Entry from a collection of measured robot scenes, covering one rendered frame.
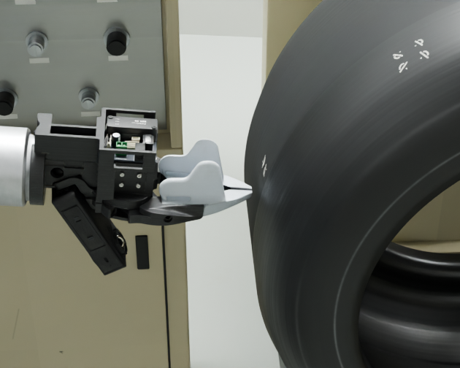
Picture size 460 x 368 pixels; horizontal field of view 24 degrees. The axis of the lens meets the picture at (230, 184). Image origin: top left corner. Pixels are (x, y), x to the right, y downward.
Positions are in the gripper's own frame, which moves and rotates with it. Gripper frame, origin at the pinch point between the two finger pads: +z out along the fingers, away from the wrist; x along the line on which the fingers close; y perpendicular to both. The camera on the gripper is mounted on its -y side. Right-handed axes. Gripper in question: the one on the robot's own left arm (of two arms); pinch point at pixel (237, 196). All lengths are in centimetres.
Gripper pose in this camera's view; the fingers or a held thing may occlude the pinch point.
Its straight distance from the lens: 104.7
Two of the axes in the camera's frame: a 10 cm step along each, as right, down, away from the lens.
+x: -0.6, -6.0, 8.0
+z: 9.9, 0.6, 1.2
